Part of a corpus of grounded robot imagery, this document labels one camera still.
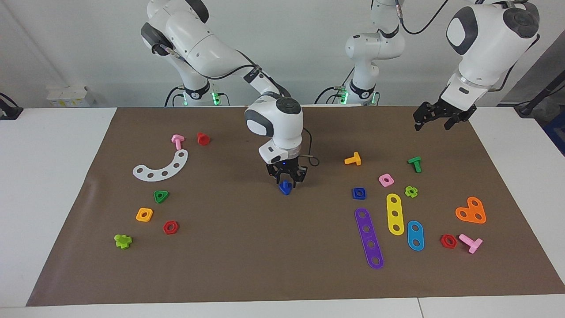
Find brown table mat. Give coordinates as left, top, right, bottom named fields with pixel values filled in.
left=26, top=105, right=565, bottom=307

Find black stand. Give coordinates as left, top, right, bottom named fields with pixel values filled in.
left=514, top=66, right=565, bottom=117

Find yellow three-hole strip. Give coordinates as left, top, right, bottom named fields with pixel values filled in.
left=386, top=193, right=405, bottom=236

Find orange heart-shaped plate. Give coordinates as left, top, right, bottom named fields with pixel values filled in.
left=455, top=196, right=487, bottom=225

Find purple four-hole strip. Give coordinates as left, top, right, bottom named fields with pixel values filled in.
left=354, top=207, right=385, bottom=270

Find blue object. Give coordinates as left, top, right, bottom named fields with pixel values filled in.
left=543, top=110, right=565, bottom=155

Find white curved perforated strip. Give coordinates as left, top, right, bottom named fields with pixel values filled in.
left=132, top=149, right=189, bottom=182

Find blue two-hole strip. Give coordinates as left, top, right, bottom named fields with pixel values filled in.
left=407, top=220, right=425, bottom=252

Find white box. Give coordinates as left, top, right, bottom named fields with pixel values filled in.
left=46, top=85, right=96, bottom=108

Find black clamp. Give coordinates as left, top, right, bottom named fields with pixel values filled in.
left=0, top=93, right=23, bottom=121

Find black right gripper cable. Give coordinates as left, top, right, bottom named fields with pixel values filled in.
left=152, top=42, right=320, bottom=167

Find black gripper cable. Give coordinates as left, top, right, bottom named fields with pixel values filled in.
left=152, top=42, right=320, bottom=167
left=395, top=0, right=541, bottom=93

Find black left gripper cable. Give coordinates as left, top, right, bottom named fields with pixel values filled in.
left=395, top=0, right=541, bottom=93

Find black left base cables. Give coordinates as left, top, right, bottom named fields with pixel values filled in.
left=314, top=85, right=380, bottom=106

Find black base cables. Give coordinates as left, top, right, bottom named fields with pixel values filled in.
left=314, top=85, right=380, bottom=106
left=164, top=85, right=230, bottom=107

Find black right base cables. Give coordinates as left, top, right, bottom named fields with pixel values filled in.
left=164, top=85, right=230, bottom=107

